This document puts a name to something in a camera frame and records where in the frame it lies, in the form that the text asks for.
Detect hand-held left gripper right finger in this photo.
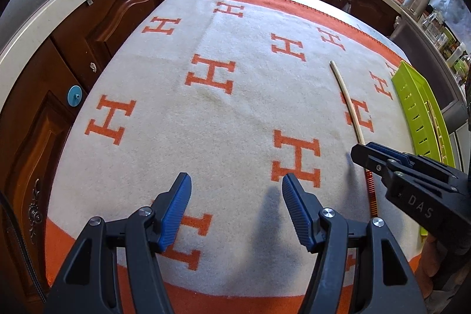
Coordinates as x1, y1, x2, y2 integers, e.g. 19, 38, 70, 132
281, 173, 429, 314

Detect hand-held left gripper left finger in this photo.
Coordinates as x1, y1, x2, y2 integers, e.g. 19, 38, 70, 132
43, 172, 193, 314

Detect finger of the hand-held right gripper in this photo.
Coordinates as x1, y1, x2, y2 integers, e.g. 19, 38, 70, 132
351, 144, 457, 190
368, 142, 460, 186

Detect light chopstick with red end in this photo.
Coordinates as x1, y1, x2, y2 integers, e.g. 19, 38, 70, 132
425, 100, 454, 165
329, 60, 379, 217

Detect green plastic utensil tray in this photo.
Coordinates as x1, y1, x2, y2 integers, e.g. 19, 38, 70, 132
391, 60, 457, 237

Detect person's right hand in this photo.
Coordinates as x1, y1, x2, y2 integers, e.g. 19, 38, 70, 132
416, 235, 447, 300

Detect grey cabinet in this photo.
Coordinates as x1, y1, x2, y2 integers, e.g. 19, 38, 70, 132
390, 12, 468, 123

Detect cream orange letter-print blanket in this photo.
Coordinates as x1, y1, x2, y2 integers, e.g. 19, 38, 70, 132
44, 0, 424, 314

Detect glass jar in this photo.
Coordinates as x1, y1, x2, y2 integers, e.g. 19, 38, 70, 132
419, 10, 442, 42

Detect blue suction hook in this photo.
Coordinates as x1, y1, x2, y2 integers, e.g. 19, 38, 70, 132
66, 85, 83, 108

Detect white kitchen countertop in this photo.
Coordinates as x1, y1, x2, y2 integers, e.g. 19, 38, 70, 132
0, 0, 405, 105

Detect black cable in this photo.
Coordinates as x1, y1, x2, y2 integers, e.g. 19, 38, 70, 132
0, 189, 43, 300

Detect grey wall poster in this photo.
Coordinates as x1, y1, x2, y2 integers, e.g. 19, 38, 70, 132
423, 0, 468, 42

